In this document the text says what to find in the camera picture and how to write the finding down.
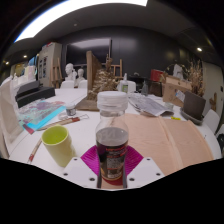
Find white plastic chair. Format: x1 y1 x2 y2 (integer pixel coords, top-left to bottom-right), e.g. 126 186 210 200
214 124 224 158
60 79 75 89
117 79 137 94
203 108 221 134
78 79 90 89

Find brown cardboard box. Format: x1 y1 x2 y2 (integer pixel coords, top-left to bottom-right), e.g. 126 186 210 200
162 74 193 108

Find stack of black boxes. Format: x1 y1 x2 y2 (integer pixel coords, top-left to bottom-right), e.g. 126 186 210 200
14 79 56 109

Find black wall screen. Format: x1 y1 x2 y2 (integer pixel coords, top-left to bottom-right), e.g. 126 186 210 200
65 37 113 66

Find grey newspaper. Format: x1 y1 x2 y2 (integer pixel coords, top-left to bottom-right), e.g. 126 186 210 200
128 93 174 118

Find long ceiling light panel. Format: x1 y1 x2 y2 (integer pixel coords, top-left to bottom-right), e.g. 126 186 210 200
14 0 149 43

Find wooden paintbrush red band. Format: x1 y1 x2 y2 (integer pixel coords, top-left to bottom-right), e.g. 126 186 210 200
36 113 90 132

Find dry plant in dark pot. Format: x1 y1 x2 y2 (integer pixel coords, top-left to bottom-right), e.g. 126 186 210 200
179 59 208 126

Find clear bottle with dark drink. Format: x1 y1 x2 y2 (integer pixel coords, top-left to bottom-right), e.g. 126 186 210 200
95 90 130 183

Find wooden easel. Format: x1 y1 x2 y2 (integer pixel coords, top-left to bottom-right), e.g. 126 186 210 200
106 54 124 79
50 57 64 88

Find black backpack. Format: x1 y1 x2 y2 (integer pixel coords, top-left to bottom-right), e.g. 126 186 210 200
216 133 224 153

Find thin wooden stick red band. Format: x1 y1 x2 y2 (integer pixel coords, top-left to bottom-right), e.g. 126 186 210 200
27 138 44 164

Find white spray bottle green label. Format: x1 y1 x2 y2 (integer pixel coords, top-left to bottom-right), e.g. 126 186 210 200
120 73 130 94

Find dark glass pitcher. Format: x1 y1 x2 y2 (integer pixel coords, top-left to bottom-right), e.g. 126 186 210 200
140 80 150 97

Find small white cup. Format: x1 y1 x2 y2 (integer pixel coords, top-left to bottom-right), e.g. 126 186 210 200
164 101 175 112

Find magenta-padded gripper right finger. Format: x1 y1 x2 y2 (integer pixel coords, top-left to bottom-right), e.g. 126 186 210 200
122 145 165 190

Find small paint jar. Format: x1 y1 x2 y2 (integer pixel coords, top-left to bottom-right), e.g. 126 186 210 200
65 104 77 117

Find wooden figure by wall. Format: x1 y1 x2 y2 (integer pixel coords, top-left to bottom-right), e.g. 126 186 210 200
209 92 218 112

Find brown wooden sculpture on board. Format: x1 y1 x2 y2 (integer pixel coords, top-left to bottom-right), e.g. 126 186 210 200
74 50 126 112

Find white plaster bust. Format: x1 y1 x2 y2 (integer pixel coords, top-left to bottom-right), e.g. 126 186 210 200
75 68 86 82
64 63 77 82

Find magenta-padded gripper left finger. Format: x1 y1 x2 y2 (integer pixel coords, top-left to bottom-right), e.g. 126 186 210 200
62 145 102 190

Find yellow-green cup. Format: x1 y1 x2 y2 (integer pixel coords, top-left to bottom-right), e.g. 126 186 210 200
41 125 76 168

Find tan mat with wooden rods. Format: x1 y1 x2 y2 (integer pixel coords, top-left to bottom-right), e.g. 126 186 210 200
113 113 215 177

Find red bin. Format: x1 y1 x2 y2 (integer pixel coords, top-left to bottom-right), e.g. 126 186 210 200
149 68 165 83

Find round ceiling spotlights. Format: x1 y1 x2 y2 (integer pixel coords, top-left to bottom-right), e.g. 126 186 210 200
3 46 204 66

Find beige tall cabinet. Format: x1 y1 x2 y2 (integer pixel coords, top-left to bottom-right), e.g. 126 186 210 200
37 41 63 88

